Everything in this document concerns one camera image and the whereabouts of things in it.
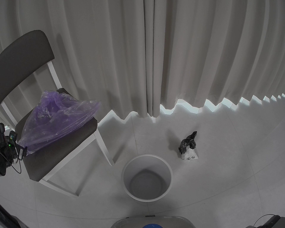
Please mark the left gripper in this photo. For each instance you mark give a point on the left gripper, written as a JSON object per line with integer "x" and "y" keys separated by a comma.
{"x": 21, "y": 153}

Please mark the purple plastic bag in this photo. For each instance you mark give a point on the purple plastic bag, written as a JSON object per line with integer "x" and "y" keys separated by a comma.
{"x": 55, "y": 118}

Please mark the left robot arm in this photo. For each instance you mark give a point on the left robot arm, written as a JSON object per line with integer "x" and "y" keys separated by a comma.
{"x": 5, "y": 153}

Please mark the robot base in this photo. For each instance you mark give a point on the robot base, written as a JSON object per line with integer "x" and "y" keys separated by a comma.
{"x": 133, "y": 223}

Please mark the white trash bin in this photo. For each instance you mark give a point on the white trash bin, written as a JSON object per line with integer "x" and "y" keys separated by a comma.
{"x": 147, "y": 184}

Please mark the crumpled black plastic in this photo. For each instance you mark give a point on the crumpled black plastic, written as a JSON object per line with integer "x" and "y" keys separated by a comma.
{"x": 186, "y": 143}

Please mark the grey chair with white legs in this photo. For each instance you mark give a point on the grey chair with white legs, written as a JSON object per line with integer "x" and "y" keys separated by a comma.
{"x": 66, "y": 153}

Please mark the white curtain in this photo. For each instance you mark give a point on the white curtain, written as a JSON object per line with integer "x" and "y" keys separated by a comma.
{"x": 211, "y": 55}
{"x": 89, "y": 55}

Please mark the white printed wrapper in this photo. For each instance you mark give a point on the white printed wrapper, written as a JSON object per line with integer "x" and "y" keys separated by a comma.
{"x": 191, "y": 155}

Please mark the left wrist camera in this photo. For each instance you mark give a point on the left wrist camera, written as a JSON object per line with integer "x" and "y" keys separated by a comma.
{"x": 13, "y": 136}

